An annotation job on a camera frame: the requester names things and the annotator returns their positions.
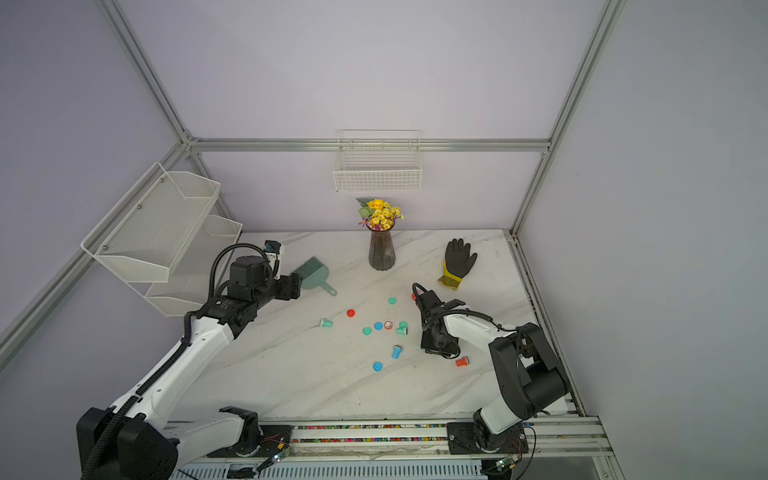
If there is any dark glass vase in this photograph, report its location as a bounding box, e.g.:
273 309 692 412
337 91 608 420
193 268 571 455
368 230 396 271

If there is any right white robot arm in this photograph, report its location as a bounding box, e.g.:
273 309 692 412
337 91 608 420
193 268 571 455
412 283 571 455

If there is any lower white mesh shelf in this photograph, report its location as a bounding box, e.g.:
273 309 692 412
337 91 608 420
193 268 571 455
143 215 242 317

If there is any white wire wall basket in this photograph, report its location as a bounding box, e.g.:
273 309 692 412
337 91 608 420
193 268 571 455
333 129 423 195

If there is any white mesh shelf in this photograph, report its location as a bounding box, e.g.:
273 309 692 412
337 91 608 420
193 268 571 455
81 163 220 283
143 215 242 317

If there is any upper white mesh shelf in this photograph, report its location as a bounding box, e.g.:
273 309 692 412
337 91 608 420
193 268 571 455
81 163 220 283

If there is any yellow flower bouquet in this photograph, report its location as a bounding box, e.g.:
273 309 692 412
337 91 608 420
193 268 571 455
357 198 404 232

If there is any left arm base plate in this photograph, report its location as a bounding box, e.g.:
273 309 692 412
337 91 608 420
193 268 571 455
206 424 293 458

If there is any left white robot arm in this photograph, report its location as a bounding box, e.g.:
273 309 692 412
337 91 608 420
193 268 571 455
76 240 302 479

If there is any green dustpan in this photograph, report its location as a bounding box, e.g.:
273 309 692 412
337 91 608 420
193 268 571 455
295 257 337 297

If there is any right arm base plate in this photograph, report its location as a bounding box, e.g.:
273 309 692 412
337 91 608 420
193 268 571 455
446 422 529 455

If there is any black yellow work glove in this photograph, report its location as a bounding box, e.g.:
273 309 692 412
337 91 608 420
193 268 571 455
438 238 478 290

